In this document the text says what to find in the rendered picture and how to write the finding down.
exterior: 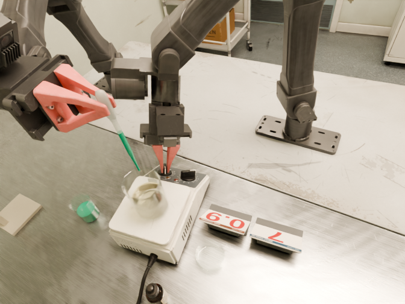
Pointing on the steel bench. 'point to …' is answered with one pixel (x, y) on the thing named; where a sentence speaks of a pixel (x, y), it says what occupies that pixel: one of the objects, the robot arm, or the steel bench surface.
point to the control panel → (180, 178)
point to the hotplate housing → (170, 253)
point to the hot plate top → (179, 204)
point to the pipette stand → (18, 213)
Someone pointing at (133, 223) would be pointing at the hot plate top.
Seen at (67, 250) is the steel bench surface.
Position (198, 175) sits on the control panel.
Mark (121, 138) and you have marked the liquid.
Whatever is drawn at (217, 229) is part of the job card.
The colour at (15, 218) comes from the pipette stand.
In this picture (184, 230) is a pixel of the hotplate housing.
